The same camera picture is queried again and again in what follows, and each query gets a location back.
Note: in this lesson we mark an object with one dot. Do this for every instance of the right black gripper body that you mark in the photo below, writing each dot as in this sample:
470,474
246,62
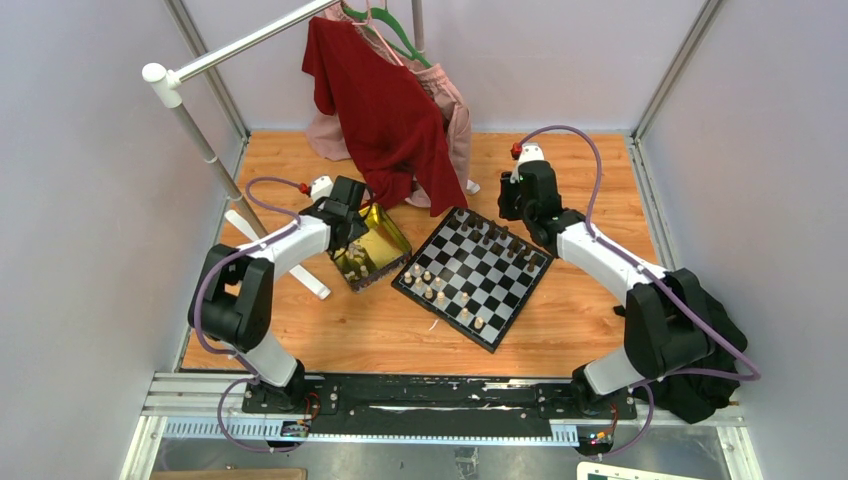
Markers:
513,206

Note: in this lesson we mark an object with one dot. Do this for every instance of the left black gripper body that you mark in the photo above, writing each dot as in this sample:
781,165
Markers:
357,229

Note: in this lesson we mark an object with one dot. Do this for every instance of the black white chess board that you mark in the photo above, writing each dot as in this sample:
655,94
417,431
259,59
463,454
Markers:
473,267

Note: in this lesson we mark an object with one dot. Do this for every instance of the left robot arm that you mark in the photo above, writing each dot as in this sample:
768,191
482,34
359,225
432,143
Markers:
231,310

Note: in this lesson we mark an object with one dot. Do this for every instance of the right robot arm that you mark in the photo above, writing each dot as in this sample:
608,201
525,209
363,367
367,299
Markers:
618,271

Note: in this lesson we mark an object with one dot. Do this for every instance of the gold metal tin box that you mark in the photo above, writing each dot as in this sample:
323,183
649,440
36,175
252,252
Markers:
374,255

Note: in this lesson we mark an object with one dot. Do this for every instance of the pink garment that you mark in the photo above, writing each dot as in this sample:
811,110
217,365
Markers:
450,119

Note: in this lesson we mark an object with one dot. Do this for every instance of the dark red shirt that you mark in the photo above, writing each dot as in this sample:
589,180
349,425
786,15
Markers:
384,112

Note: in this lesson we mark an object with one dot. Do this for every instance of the green clothes hanger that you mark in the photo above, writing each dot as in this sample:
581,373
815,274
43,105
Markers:
406,47

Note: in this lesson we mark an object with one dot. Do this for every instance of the black cloth pile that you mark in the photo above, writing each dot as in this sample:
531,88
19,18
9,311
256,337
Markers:
709,371

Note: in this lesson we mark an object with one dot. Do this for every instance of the white camera left wrist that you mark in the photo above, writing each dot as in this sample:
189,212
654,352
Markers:
319,188

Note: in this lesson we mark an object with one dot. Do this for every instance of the white camera wrist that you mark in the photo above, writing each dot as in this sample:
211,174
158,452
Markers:
319,188
524,153

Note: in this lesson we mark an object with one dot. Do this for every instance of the white camera right wrist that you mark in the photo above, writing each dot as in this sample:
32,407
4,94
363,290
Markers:
524,153

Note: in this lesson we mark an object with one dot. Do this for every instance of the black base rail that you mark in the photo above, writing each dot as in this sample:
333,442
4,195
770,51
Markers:
441,409

